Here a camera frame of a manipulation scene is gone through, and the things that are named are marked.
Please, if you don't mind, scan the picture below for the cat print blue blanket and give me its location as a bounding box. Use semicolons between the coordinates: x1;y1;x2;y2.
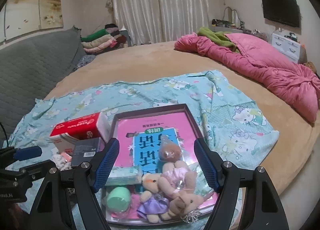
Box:
5;70;280;230

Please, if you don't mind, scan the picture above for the black wall television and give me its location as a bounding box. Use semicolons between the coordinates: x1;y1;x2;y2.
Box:
261;0;300;28

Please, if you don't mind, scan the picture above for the cluttered side table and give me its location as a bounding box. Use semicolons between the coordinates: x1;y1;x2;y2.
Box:
211;7;252;32

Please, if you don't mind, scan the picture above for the dark framed tray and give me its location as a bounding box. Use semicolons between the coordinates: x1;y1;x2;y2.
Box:
101;103;224;225

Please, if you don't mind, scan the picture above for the pink and blue book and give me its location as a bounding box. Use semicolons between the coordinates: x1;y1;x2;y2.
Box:
114;112;220;208

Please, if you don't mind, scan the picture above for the dark patterned pillow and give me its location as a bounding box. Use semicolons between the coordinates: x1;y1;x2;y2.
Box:
72;55;97;73

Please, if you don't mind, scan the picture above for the pink quilt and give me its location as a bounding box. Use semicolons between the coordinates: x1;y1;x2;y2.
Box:
174;33;320;124

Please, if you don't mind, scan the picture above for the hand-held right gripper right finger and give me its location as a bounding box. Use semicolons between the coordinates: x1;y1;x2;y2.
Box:
194;138;290;230

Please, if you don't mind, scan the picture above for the dark blue box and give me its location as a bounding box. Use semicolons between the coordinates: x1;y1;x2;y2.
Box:
71;137;105;168

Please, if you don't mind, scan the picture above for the tan bed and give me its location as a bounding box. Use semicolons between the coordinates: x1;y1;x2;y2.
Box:
44;41;320;195

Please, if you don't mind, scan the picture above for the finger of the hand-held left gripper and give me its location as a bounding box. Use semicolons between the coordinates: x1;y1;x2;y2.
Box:
12;145;42;161

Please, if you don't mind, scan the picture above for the grey quilted headboard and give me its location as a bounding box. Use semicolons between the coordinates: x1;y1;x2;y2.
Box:
0;27;87;143

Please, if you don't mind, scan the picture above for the floral wall painting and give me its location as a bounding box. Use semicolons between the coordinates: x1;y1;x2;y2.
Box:
0;0;63;42

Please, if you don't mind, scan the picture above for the green cloth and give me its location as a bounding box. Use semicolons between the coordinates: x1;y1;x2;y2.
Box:
197;27;240;52

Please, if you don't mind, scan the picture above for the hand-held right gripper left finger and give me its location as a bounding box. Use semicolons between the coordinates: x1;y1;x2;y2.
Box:
29;137;120;230

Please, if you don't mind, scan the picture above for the pile of folded clothes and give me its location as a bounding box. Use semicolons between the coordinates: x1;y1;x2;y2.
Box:
80;23;129;54

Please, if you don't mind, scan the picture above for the red and white box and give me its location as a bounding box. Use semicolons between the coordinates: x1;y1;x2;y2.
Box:
49;112;112;155

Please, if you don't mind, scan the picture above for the white drawer cabinet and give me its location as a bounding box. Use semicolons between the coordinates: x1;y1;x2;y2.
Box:
271;33;302;64

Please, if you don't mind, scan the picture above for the floral white cloth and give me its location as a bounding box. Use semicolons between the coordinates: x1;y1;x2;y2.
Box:
51;152;75;171

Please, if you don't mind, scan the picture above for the small green tissue pack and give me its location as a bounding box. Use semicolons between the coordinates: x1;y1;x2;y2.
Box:
106;165;143;186

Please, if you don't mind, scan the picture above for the white curtain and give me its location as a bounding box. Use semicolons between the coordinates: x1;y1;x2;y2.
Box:
109;0;210;46

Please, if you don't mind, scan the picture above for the beige plush bear with crown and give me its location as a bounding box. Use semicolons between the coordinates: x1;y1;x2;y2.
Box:
167;187;205;223

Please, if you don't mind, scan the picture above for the brown plush ball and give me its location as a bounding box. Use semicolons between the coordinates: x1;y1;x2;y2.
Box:
159;133;183;163

